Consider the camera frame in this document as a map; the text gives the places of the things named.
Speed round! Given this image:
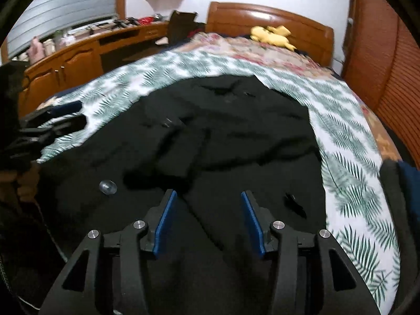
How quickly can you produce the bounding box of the folded navy garment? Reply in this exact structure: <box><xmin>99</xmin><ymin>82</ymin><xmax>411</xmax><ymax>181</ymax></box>
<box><xmin>397</xmin><ymin>162</ymin><xmax>420</xmax><ymax>204</ymax></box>

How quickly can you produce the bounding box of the wooden louvered wardrobe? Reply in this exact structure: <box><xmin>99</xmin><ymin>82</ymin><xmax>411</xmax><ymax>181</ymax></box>
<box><xmin>341</xmin><ymin>0</ymin><xmax>420</xmax><ymax>168</ymax></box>

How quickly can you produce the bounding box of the black coat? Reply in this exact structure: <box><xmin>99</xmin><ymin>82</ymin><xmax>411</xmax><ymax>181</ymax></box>
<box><xmin>0</xmin><ymin>74</ymin><xmax>329</xmax><ymax>315</ymax></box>

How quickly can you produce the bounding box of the grey window blind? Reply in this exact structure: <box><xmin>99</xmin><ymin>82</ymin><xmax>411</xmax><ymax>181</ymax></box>
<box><xmin>8</xmin><ymin>0</ymin><xmax>118</xmax><ymax>58</ymax></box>

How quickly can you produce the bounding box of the yellow plush toy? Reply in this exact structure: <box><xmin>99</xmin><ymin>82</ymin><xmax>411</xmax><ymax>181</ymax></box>
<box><xmin>250</xmin><ymin>25</ymin><xmax>296</xmax><ymax>52</ymax></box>

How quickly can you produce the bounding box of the person's left hand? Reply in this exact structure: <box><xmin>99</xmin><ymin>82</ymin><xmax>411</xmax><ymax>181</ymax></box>
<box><xmin>13</xmin><ymin>162</ymin><xmax>40</xmax><ymax>204</ymax></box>

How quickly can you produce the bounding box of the dark chair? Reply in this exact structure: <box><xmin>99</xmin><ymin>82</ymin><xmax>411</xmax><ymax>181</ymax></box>
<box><xmin>168</xmin><ymin>10</ymin><xmax>197</xmax><ymax>45</ymax></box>

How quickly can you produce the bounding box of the pink bottle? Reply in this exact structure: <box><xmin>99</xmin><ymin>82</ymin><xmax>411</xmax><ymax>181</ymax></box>
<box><xmin>29</xmin><ymin>38</ymin><xmax>43</xmax><ymax>63</ymax></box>

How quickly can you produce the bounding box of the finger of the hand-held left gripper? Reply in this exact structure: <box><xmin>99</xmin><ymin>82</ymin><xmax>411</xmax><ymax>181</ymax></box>
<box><xmin>20</xmin><ymin>115</ymin><xmax>87</xmax><ymax>141</ymax></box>
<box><xmin>24</xmin><ymin>100</ymin><xmax>82</xmax><ymax>123</ymax></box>

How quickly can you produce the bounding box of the leaf print bed sheet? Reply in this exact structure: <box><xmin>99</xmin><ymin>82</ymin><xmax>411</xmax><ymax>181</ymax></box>
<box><xmin>36</xmin><ymin>51</ymin><xmax>401</xmax><ymax>315</ymax></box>

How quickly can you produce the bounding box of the floral blanket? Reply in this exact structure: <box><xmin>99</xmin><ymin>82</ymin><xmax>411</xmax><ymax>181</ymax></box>
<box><xmin>184</xmin><ymin>32</ymin><xmax>402</xmax><ymax>161</ymax></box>

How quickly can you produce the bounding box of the wooden desk cabinet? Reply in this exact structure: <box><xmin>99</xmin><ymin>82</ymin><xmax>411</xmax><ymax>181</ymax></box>
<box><xmin>18</xmin><ymin>21</ymin><xmax>169</xmax><ymax>115</ymax></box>

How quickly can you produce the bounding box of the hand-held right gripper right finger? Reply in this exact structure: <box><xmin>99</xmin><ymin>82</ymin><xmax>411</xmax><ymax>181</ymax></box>
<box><xmin>241</xmin><ymin>190</ymin><xmax>383</xmax><ymax>315</ymax></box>

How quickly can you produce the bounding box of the wooden headboard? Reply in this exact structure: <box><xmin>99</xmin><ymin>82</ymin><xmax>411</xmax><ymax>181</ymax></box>
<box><xmin>207</xmin><ymin>2</ymin><xmax>334</xmax><ymax>68</ymax></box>

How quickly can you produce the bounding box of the folded grey garment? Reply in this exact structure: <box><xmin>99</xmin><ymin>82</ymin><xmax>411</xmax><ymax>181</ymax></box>
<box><xmin>379</xmin><ymin>159</ymin><xmax>420</xmax><ymax>256</ymax></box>

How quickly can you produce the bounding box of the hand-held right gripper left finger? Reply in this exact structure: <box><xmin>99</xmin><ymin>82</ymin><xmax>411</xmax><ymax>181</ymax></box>
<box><xmin>38</xmin><ymin>188</ymin><xmax>178</xmax><ymax>315</ymax></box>

